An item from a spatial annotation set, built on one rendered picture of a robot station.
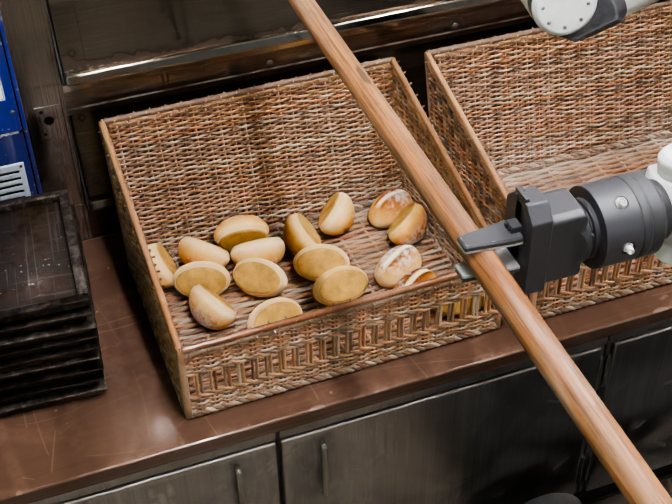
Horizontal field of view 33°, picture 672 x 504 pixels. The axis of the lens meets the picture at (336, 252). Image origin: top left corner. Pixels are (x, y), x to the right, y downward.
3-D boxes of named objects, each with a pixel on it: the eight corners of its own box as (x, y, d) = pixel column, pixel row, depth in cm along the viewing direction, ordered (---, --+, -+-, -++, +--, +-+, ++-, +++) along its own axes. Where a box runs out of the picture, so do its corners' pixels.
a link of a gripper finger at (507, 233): (453, 238, 112) (510, 224, 114) (467, 258, 110) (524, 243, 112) (454, 226, 111) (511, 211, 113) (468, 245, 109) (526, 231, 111)
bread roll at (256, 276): (278, 304, 193) (289, 303, 198) (287, 266, 193) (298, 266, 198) (225, 289, 196) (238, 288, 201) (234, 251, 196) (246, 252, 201)
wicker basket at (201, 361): (115, 240, 211) (92, 116, 193) (393, 172, 226) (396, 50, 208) (183, 426, 176) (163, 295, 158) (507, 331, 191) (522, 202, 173)
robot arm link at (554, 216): (545, 226, 106) (657, 198, 109) (500, 169, 113) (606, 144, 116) (532, 323, 114) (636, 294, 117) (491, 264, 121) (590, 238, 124)
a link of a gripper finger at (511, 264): (465, 280, 112) (522, 266, 114) (452, 260, 114) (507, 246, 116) (464, 292, 113) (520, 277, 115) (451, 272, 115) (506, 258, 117)
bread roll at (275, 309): (310, 327, 188) (299, 327, 193) (297, 289, 188) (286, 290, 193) (257, 349, 185) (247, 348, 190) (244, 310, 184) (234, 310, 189)
